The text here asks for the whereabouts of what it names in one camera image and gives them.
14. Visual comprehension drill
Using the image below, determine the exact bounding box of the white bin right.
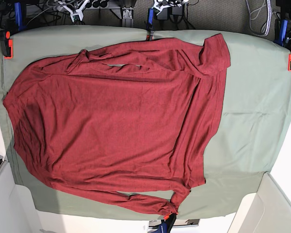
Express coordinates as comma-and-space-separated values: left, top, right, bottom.
228, 172, 291, 233

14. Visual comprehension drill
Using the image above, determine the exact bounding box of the red long-sleeve T-shirt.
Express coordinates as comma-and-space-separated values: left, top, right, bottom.
3, 34, 230, 216

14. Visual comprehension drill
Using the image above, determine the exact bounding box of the blue clamp top left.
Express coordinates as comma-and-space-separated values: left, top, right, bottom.
14, 2, 25, 32

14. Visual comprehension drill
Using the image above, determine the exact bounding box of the black power adapter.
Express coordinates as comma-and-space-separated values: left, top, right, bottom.
156, 8, 169, 20

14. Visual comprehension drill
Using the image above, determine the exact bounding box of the green table cloth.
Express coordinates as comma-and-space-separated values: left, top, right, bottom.
0, 25, 291, 220

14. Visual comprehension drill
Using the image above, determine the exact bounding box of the blue clamp top right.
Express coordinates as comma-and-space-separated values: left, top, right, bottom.
274, 19, 288, 47

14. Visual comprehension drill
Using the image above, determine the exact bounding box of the grey metal table bracket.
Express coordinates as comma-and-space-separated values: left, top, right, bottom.
121, 8, 134, 28

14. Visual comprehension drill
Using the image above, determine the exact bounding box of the orange black clamp far left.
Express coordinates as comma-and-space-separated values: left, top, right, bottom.
0, 31, 13, 59

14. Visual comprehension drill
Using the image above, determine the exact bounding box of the orange black clamp bottom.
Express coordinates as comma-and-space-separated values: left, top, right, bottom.
154, 212, 178, 233

